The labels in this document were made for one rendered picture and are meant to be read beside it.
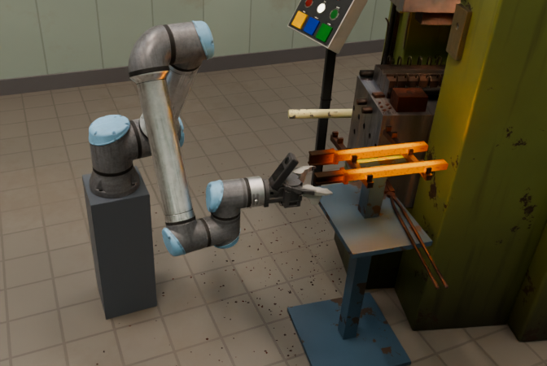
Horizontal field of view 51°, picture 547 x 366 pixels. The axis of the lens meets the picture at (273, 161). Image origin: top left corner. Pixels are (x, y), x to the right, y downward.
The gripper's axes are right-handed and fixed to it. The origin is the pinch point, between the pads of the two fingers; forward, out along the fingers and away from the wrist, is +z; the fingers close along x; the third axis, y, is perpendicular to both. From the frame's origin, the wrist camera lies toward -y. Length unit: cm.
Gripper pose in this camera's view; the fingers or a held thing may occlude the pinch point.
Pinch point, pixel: (325, 177)
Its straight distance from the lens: 179.2
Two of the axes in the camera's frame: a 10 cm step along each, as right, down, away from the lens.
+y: -0.6, 8.5, 5.2
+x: 2.8, 5.2, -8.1
